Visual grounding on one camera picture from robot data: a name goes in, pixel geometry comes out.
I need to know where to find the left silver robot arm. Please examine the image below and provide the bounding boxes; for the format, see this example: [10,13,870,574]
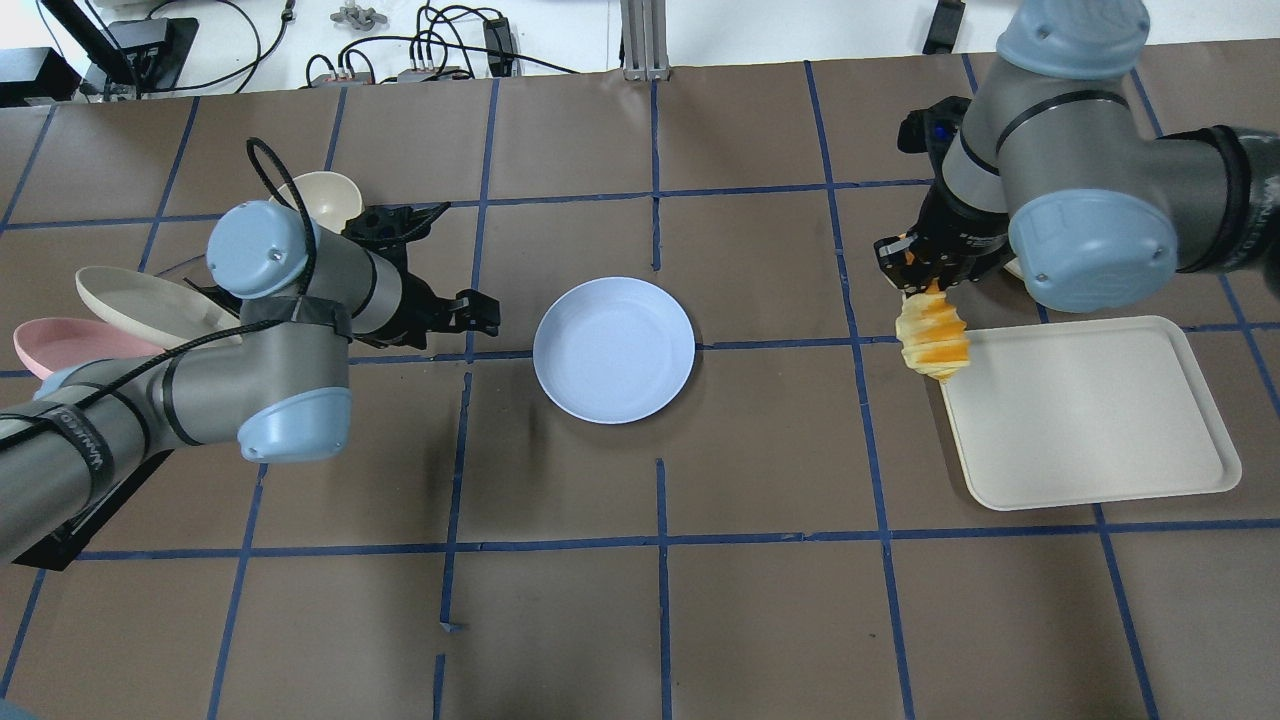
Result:
[1,200,500,562]

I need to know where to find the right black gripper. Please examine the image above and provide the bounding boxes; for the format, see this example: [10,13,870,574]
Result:
[874,184,1011,297]

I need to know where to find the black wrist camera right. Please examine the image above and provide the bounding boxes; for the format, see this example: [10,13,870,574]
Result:
[896,96,972,158]

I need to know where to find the cream bowl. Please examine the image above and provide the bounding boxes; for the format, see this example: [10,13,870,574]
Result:
[294,170,366,234]

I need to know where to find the yellow sliced bread loaf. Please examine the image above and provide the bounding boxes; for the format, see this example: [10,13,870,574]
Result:
[895,281,970,384]

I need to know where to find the pink plate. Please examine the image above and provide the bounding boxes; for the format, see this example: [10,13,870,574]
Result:
[12,316,163,380]

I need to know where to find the cream rectangular tray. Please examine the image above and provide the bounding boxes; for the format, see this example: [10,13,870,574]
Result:
[941,315,1242,512]

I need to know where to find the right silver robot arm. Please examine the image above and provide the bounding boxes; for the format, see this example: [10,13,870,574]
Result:
[874,1,1277,313]

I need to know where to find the black dish rack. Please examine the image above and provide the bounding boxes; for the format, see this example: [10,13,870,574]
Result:
[10,450,173,571]

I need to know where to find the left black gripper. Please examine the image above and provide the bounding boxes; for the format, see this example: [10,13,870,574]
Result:
[396,272,500,350]

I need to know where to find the blue plate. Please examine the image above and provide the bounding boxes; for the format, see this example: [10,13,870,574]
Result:
[532,275,696,425]

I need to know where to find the aluminium frame post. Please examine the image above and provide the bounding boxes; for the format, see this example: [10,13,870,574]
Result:
[620,0,671,82]

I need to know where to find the cream plate in rack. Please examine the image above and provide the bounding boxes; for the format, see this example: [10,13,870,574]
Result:
[74,266,239,350]

